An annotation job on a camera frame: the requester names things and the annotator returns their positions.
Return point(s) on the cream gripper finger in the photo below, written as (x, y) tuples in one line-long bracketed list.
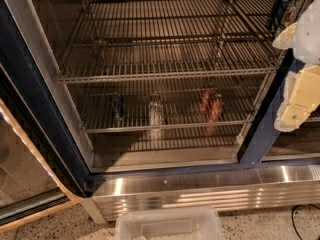
[(301, 97), (285, 40)]

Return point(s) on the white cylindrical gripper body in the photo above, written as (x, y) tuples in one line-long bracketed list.
[(309, 39)]

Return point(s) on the blue pepsi can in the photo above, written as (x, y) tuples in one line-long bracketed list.
[(117, 106)]

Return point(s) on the white can top shelf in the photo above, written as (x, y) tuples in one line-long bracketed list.
[(285, 14)]

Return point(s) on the dark blue can top shelf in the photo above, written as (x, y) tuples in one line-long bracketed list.
[(276, 14)]

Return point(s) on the red soda can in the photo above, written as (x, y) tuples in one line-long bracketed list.
[(206, 97), (216, 107)]

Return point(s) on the red soda can rear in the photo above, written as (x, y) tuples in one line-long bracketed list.
[(206, 97)]

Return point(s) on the stainless steel fridge base grille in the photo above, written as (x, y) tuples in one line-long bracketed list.
[(223, 190)]

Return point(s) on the glass fridge door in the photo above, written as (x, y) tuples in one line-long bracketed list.
[(31, 184)]

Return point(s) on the clear glass bottle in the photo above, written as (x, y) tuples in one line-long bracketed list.
[(155, 112)]

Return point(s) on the clear plastic bin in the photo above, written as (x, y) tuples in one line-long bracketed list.
[(188, 223)]

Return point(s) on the upper wire fridge shelf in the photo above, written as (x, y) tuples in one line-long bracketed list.
[(170, 21)]

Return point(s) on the wire fridge shelf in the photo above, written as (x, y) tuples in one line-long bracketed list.
[(146, 58), (181, 110), (170, 21)]

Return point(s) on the middle wire fridge shelf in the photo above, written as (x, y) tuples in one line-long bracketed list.
[(146, 58)]

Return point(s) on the bottom wire fridge shelf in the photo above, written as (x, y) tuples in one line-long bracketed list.
[(181, 110)]

